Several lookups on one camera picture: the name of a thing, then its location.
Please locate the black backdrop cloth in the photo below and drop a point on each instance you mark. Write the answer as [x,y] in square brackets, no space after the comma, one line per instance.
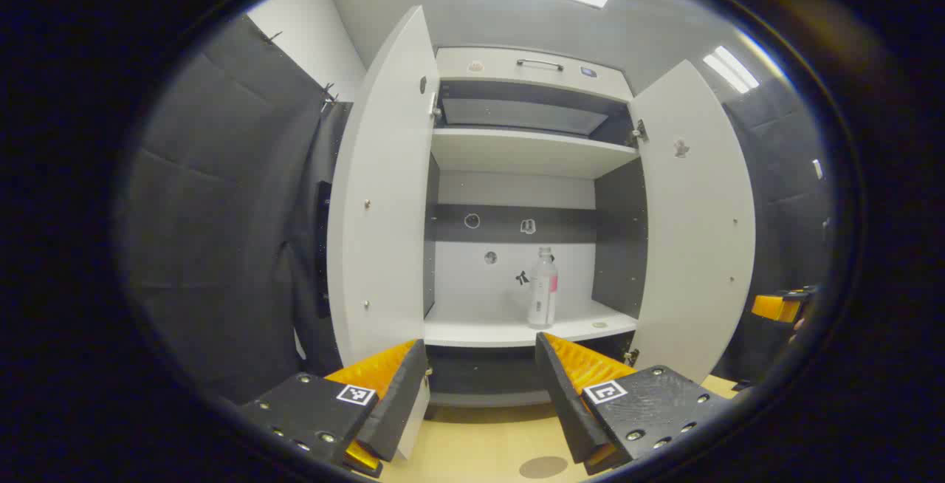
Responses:
[782,195]
[221,232]

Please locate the black cloth clip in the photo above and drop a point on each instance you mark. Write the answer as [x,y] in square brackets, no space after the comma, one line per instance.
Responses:
[329,95]
[272,37]

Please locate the small white tag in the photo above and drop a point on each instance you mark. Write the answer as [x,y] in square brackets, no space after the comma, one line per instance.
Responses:
[817,169]

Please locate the white cabinet drawer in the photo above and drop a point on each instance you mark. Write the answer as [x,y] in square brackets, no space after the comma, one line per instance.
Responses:
[495,67]

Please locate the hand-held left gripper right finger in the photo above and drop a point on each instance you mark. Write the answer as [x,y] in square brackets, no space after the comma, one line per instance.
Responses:
[572,409]

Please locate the clear bottle with pink label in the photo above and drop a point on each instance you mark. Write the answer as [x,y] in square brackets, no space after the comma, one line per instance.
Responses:
[543,298]

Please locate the white cabinet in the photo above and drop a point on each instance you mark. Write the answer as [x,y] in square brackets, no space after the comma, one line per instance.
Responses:
[517,151]

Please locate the white cabinet door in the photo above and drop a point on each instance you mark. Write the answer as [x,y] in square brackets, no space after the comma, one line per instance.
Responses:
[694,247]
[380,210]

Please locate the round grey coaster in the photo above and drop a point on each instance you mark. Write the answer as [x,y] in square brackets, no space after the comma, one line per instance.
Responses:
[543,467]

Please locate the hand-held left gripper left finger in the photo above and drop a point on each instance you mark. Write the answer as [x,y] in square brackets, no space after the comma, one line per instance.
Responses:
[391,409]

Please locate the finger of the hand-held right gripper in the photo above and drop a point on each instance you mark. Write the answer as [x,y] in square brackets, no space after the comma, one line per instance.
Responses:
[775,307]

